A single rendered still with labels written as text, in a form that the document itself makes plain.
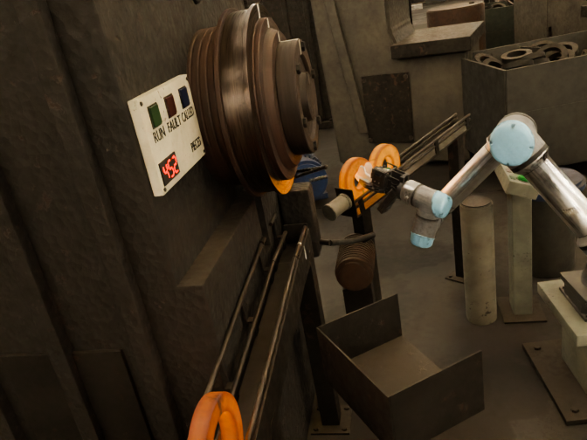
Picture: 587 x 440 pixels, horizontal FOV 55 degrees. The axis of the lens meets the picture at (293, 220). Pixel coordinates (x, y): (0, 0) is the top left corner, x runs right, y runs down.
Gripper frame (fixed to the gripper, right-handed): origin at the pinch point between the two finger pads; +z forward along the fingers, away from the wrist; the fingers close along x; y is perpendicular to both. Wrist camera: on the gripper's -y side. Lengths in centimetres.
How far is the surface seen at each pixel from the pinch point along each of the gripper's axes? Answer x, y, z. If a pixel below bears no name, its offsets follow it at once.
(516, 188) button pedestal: -40, -5, -41
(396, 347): 59, 2, -57
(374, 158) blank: -9.4, 2.8, -0.4
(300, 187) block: 27.7, 6.4, 0.6
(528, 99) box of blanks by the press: -173, -25, 9
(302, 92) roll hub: 44, 45, -14
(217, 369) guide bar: 94, 9, -39
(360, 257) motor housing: 17.3, -17.4, -16.8
